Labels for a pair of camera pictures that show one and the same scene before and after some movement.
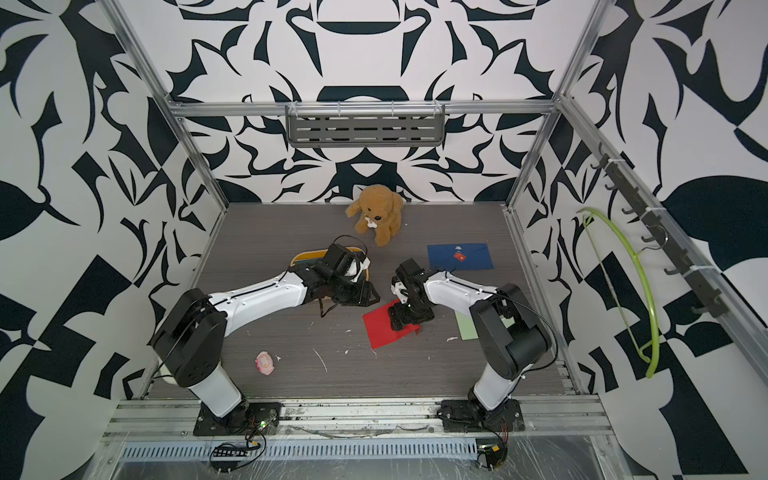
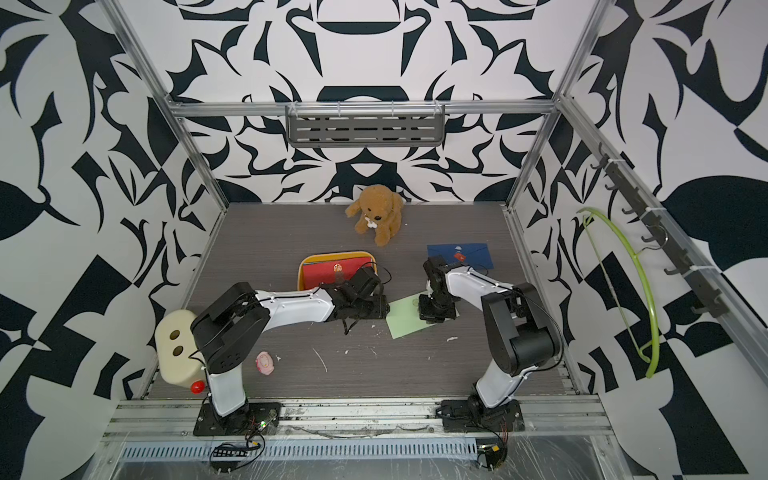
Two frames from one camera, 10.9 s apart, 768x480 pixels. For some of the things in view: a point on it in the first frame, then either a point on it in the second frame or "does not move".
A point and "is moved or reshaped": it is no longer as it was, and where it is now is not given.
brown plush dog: (379, 209) does not move
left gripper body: (351, 293) to (376, 307)
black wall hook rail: (642, 207) does not move
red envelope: (380, 330) is moved or reshaped
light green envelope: (467, 328) is moved or reshaped
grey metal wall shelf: (370, 124) does not move
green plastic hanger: (656, 324) does not move
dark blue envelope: (476, 256) does not move
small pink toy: (264, 363) does not move
